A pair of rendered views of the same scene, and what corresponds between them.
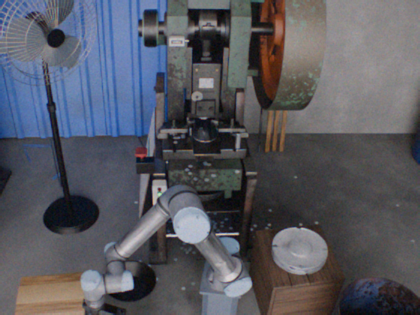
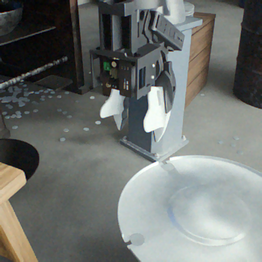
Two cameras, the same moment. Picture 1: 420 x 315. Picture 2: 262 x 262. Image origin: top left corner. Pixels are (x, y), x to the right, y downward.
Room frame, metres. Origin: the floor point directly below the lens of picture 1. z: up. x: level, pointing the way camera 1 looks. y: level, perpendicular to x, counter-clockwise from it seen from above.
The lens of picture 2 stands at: (0.77, 0.75, 0.67)
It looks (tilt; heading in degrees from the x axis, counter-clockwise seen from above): 33 degrees down; 308
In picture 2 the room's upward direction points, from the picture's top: straight up
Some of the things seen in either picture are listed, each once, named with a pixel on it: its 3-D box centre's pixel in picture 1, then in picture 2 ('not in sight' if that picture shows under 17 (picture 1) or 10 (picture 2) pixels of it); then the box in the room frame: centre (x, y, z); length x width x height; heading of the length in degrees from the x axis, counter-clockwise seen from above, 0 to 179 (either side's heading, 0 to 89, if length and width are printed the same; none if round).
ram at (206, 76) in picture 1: (205, 84); not in sight; (2.08, 0.04, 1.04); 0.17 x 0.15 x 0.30; 6
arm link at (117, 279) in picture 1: (118, 278); not in sight; (1.07, 0.33, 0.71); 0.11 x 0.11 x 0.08; 17
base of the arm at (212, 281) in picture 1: (223, 271); (160, 1); (1.32, -0.08, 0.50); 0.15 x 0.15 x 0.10
